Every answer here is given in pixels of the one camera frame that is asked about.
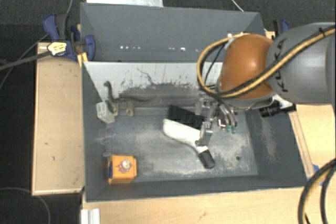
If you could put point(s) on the clear plastic container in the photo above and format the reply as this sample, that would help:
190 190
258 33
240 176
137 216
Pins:
105 112

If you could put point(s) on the grey metal bin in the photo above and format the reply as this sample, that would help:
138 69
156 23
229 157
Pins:
162 31

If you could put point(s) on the white tool with black tip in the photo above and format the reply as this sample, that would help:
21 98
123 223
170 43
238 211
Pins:
181 131

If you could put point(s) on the black cylinder on white bracket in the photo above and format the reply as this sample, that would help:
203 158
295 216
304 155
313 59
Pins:
270 110

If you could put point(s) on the grey toy dinosaur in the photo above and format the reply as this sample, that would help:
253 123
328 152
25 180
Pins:
126 102

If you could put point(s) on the orange box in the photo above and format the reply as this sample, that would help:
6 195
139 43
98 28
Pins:
123 168

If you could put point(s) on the pale wood board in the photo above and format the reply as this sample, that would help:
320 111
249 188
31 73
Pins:
57 123

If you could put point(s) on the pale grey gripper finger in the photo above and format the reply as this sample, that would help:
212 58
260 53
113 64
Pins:
207 136

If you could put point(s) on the black ribbed block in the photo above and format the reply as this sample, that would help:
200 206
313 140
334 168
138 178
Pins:
183 114

